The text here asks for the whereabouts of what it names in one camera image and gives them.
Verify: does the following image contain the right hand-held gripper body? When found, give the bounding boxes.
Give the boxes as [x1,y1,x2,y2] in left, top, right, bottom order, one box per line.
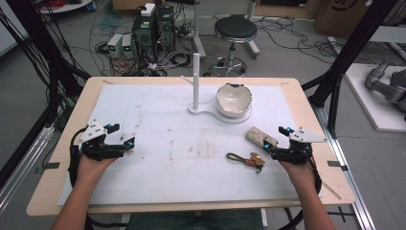
[270,126,327,166]

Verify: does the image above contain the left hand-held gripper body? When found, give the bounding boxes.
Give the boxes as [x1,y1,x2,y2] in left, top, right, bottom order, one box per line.
[78,119,128,162]

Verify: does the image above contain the wooden block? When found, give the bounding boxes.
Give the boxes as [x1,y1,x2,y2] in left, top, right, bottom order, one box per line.
[244,126,280,149]

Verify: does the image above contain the person's left hand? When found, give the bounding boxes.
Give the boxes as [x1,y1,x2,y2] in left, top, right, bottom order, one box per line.
[76,152,120,187]

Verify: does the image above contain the person's right hand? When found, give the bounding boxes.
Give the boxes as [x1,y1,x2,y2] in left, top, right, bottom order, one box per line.
[279,157,318,194]

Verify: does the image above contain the black tape strip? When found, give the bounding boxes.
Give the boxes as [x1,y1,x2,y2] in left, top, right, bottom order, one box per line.
[34,161,61,175]
[327,160,349,173]

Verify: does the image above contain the white table mat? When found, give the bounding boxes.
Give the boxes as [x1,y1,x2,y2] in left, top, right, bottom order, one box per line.
[56,83,322,207]

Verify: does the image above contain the white eggshell-shaped bowl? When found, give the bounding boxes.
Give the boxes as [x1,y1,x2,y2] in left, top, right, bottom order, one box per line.
[215,82,253,118]

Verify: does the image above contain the light wooden table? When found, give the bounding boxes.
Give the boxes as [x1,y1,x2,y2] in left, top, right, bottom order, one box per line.
[26,76,356,218]

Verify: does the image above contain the white platform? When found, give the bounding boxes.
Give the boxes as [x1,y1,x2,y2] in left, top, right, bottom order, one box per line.
[344,62,406,133]

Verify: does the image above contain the grey power supply unit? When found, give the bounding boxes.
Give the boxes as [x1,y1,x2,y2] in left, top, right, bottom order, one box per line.
[121,34,134,59]
[106,33,124,59]

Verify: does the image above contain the person's legs in jeans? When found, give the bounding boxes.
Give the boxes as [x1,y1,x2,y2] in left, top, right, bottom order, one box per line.
[125,209,266,230]

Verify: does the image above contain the black computer tower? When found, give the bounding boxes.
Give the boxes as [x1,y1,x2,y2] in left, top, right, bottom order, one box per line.
[131,4,176,64]

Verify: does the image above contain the black round stool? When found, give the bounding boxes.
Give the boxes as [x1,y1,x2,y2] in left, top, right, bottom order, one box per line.
[210,13,259,79]

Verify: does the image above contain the white box on computer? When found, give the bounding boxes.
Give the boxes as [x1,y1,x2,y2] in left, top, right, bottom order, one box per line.
[140,2,157,18]

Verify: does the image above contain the cardboard box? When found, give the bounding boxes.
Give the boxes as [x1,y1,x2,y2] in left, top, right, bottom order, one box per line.
[313,0,406,40]

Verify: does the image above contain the keychain with green loop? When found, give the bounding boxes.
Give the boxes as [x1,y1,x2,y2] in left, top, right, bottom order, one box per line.
[225,151,266,174]

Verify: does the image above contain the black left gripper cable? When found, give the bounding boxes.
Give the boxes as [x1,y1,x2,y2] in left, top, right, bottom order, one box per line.
[67,126,89,188]

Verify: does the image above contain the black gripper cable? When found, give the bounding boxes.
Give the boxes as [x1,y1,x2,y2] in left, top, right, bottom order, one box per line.
[67,126,89,188]
[277,156,324,230]

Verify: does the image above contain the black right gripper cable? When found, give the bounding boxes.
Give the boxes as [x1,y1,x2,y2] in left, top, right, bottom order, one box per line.
[277,156,324,230]

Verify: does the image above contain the aluminium rail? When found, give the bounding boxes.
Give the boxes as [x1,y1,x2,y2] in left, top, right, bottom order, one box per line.
[311,104,378,230]
[0,124,56,215]

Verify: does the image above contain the white stand with post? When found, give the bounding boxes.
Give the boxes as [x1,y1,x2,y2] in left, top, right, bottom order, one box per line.
[180,52,253,126]

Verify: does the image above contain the black metal frame post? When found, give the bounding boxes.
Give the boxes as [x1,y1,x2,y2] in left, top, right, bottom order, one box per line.
[301,0,400,139]

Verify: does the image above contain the black frame with cable bundle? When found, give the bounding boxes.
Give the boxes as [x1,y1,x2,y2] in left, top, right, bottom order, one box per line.
[0,0,93,190]

